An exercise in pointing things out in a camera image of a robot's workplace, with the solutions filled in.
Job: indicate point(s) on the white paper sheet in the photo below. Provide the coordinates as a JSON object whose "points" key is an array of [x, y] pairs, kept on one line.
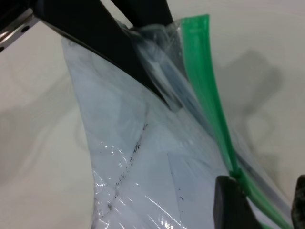
{"points": [[119, 114]]}

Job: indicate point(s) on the green zipper slider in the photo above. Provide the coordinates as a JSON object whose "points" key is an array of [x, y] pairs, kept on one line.
{"points": [[238, 176]]}

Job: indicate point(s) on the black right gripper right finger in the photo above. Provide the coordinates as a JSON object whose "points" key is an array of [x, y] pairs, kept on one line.
{"points": [[299, 205]]}

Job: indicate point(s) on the clear plastic zipper bag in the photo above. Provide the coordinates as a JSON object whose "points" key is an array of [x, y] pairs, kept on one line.
{"points": [[152, 167]]}

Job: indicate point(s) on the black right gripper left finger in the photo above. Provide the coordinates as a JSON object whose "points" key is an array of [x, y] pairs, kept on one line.
{"points": [[228, 207]]}

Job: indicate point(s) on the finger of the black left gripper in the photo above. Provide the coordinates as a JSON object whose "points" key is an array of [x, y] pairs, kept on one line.
{"points": [[95, 28], [147, 12]]}

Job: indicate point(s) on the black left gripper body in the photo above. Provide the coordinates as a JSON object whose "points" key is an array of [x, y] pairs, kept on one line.
{"points": [[12, 21]]}

